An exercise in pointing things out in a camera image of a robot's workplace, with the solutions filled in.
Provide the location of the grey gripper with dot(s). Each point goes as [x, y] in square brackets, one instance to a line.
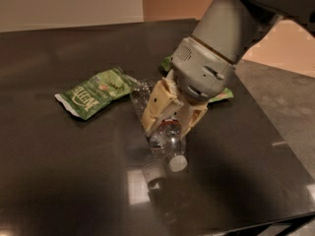
[201, 70]

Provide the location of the clear plastic water bottle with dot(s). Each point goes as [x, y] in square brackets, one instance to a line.
[166, 142]

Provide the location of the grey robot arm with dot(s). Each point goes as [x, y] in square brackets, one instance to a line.
[230, 27]

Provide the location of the green Dang snack bag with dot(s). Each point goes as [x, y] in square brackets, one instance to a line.
[225, 94]

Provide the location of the green Kettle chips bag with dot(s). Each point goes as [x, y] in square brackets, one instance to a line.
[89, 97]

